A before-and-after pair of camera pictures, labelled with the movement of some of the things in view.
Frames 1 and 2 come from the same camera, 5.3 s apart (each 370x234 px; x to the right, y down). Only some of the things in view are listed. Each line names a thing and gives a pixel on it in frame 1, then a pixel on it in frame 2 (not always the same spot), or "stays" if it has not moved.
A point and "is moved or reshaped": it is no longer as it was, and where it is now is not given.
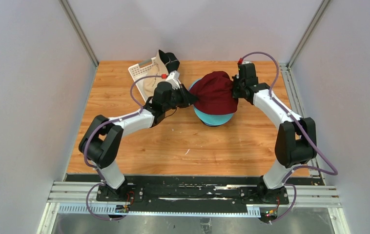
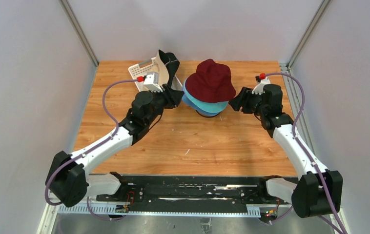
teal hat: [211, 120] -> [214, 107]
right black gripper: [235, 81] -> [243, 98]
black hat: [170, 60] stays
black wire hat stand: [213, 125] -> [207, 117]
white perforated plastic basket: [140, 69] stays
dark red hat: [215, 93] is moved or reshaped
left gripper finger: [188, 98] -> [176, 96]
